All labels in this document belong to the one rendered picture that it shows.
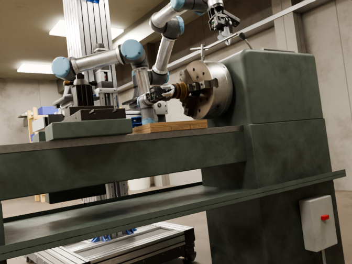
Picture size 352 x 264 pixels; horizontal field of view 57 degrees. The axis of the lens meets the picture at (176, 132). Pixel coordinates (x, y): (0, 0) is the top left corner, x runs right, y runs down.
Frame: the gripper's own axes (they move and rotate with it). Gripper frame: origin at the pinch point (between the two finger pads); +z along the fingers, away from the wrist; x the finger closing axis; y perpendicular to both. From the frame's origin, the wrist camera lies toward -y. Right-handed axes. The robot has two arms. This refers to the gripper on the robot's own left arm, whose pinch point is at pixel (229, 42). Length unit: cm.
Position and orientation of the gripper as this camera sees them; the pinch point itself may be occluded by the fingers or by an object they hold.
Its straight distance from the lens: 171.3
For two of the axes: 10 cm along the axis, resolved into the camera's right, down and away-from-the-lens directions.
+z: 2.2, 9.5, -2.3
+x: 4.7, -3.0, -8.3
